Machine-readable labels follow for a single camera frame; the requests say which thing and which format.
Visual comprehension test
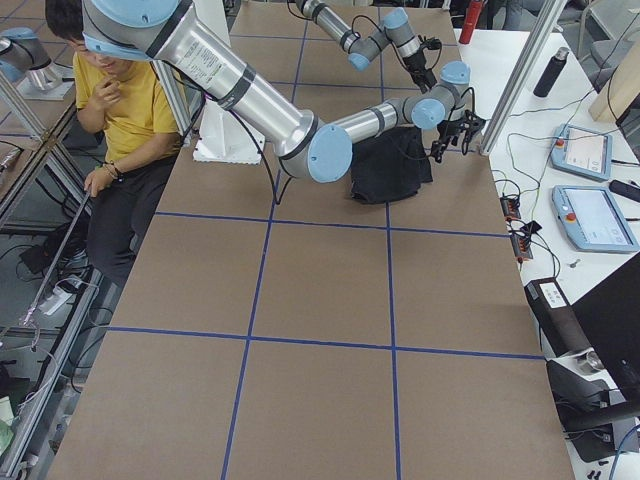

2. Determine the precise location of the black desktop box device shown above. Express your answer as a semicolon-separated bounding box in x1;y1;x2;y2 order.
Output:
524;277;592;358

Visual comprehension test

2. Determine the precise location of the white power strip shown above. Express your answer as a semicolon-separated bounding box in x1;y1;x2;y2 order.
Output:
38;281;78;316

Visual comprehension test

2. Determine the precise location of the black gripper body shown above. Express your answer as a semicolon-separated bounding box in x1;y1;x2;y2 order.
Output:
402;36;442;83
437;110;486;148

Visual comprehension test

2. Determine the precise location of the black monitor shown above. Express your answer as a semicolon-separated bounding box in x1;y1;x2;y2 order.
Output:
573;256;640;399

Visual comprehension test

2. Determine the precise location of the teach pendant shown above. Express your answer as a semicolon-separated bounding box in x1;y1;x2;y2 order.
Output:
550;124;613;182
551;185;639;253

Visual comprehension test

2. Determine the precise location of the red metal bottle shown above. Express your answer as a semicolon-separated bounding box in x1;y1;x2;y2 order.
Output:
458;0;484;45

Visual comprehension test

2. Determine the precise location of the lower teach pendant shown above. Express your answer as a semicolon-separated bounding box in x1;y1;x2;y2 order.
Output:
551;185;639;253

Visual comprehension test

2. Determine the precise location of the black remote control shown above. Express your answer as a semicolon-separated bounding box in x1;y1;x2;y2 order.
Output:
609;180;640;202

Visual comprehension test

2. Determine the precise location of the brown paper table cover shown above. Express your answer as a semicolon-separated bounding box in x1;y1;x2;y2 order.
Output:
48;0;577;480

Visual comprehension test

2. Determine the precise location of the green handled reacher grabber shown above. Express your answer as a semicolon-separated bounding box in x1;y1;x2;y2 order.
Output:
18;191;90;327

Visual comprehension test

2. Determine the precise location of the black graphic t-shirt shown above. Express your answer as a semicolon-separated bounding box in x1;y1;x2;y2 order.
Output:
350;127;433;204

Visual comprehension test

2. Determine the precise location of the orange connector strip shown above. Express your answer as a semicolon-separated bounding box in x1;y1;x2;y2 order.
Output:
499;196;533;264

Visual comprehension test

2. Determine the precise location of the upper teach pendant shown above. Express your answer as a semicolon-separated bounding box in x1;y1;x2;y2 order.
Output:
550;124;613;182

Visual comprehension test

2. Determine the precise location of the aluminium frame post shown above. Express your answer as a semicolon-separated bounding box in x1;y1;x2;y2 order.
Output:
479;0;566;156

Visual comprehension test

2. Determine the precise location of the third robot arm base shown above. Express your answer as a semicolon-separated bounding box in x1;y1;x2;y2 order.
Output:
1;27;74;101

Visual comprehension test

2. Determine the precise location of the person in yellow shirt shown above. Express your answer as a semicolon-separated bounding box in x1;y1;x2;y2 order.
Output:
45;0;182;287

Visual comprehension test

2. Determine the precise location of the black water bottle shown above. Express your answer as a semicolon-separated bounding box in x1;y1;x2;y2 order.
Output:
533;47;570;98

